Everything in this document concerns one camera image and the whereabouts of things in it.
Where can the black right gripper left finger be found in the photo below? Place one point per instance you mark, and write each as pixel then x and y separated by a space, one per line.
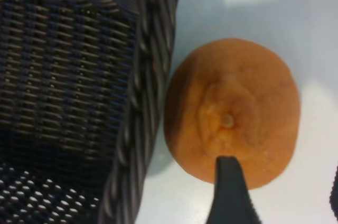
pixel 229 197

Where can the dark brown woven basket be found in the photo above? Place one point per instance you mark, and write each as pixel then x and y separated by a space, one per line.
pixel 66 89

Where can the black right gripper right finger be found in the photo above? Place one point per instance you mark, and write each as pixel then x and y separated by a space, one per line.
pixel 334 189

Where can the bumpy orange fruit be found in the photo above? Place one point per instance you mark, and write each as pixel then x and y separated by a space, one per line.
pixel 237 89

